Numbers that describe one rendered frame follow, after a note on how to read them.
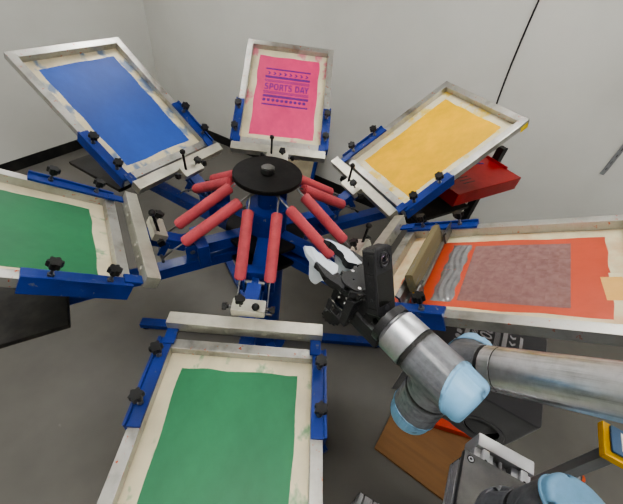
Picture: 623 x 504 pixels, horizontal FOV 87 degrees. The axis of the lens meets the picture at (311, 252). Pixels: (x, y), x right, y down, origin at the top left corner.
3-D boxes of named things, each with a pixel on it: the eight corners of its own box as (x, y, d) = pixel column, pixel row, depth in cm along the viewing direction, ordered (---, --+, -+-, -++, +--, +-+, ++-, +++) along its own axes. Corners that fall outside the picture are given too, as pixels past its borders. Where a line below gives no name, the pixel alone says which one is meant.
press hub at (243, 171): (301, 329, 244) (329, 165, 152) (269, 372, 218) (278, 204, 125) (258, 303, 257) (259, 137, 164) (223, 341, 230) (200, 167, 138)
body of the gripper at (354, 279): (321, 304, 61) (367, 354, 54) (333, 270, 55) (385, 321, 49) (350, 291, 65) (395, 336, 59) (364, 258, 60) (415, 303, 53)
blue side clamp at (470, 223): (480, 232, 142) (478, 218, 139) (478, 238, 139) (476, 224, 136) (413, 236, 161) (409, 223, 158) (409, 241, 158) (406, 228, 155)
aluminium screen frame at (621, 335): (638, 223, 111) (639, 213, 109) (674, 353, 72) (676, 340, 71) (411, 235, 160) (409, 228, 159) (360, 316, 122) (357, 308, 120)
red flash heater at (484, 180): (462, 159, 254) (469, 144, 246) (513, 190, 226) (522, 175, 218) (402, 171, 229) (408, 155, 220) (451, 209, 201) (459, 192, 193)
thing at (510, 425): (489, 438, 146) (537, 406, 121) (486, 457, 140) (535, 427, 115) (393, 381, 160) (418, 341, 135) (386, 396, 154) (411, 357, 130)
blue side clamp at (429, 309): (449, 320, 106) (445, 303, 103) (445, 331, 102) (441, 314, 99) (366, 311, 124) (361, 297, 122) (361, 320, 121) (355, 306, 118)
